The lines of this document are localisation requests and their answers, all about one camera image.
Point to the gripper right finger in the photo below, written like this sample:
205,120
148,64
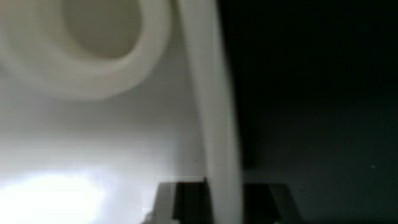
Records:
268,205

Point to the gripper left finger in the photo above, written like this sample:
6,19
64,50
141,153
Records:
180,205

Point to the white square table top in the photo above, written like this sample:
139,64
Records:
116,110

